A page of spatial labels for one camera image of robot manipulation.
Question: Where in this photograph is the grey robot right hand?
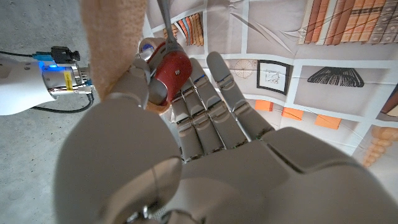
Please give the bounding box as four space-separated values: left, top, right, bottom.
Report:
42 37 165 100

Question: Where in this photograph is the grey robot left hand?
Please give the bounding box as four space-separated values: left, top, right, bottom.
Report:
52 51 398 224

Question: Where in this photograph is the tan adhesive wrap roll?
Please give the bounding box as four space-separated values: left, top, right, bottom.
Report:
79 0 172 115

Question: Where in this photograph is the red handle screwdriver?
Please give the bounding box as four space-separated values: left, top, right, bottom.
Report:
146 0 193 106

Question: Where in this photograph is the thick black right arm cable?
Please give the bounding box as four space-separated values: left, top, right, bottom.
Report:
30 93 95 114

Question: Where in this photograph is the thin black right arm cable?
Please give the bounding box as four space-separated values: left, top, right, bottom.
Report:
0 49 35 58

